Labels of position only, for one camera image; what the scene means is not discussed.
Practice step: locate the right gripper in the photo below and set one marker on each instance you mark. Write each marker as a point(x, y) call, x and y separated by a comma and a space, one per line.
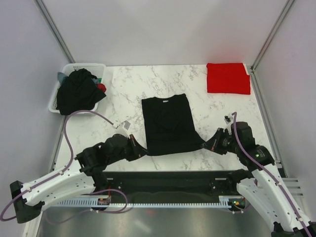
point(213, 143)

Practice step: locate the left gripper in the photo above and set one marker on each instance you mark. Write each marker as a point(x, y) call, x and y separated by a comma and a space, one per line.
point(138, 150)

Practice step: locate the black t-shirt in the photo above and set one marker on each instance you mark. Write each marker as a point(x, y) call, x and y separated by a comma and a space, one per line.
point(169, 126)

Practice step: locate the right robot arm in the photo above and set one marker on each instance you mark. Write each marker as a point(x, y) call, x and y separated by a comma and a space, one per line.
point(261, 183)

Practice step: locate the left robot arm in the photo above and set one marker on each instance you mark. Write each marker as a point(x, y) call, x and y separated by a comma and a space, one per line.
point(85, 174)

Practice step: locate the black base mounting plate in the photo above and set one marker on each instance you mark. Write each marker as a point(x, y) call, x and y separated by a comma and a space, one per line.
point(172, 186)

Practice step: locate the folded red t-shirt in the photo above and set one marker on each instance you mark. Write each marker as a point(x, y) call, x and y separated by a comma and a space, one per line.
point(231, 78)

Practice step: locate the red garment in basket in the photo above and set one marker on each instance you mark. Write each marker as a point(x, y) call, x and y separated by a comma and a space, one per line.
point(101, 87)

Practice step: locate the dark clothes pile in basket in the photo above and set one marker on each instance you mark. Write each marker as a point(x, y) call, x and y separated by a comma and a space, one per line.
point(78, 92)

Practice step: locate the white plastic laundry basket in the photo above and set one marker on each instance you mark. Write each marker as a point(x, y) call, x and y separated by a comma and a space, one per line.
point(96, 69)

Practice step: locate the teal garment in basket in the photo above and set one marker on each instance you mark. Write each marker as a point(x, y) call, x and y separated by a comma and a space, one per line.
point(61, 77)

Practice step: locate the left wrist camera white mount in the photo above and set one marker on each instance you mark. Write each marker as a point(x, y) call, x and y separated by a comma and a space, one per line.
point(122, 128)

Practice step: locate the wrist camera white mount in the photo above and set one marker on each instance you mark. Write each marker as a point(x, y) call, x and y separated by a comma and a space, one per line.
point(122, 128)
point(231, 122)

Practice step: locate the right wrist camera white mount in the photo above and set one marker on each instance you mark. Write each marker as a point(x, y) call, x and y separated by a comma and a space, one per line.
point(231, 122)

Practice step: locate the white slotted cable duct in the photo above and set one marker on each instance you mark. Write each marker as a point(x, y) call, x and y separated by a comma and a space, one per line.
point(224, 202)

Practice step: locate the right aluminium frame post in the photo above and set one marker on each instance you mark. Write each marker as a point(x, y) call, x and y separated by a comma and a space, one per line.
point(272, 34)

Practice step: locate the aluminium frame post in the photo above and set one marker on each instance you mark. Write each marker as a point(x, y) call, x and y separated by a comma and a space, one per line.
point(54, 29)
point(272, 34)

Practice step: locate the left aluminium frame post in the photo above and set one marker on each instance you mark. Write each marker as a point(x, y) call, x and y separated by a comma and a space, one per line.
point(54, 29)

